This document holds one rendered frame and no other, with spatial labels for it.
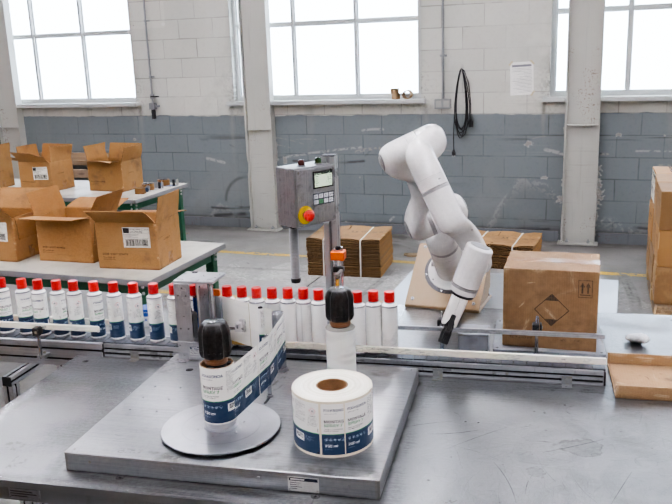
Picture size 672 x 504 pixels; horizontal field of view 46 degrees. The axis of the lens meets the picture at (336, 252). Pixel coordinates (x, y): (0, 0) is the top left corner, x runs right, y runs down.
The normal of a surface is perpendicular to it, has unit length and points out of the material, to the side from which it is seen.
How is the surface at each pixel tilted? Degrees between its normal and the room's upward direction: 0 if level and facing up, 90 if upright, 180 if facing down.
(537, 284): 90
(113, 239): 91
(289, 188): 90
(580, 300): 90
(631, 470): 0
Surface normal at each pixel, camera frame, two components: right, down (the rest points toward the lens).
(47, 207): 0.90, -0.20
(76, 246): -0.32, 0.24
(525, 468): -0.04, -0.97
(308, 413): -0.53, 0.22
